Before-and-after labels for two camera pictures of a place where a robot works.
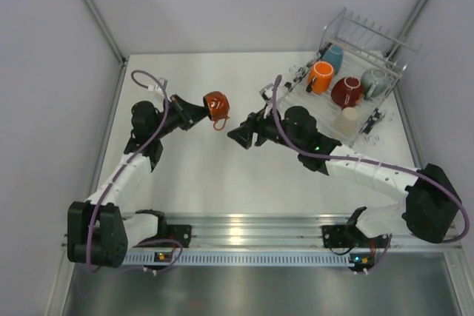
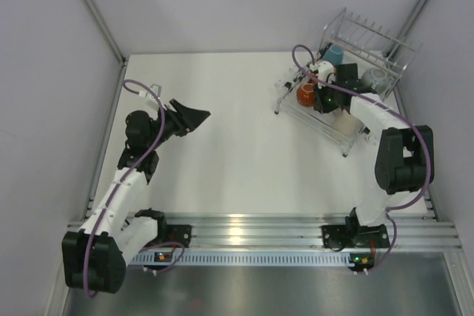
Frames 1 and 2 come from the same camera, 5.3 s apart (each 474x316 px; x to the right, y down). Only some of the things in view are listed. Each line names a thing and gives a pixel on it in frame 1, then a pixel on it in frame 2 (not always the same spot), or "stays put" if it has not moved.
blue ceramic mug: [334, 55] stays put
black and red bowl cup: [218, 105] → [305, 95]
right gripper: [244, 135] → [319, 105]
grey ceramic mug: [375, 83] stays put
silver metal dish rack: [348, 83] stays put
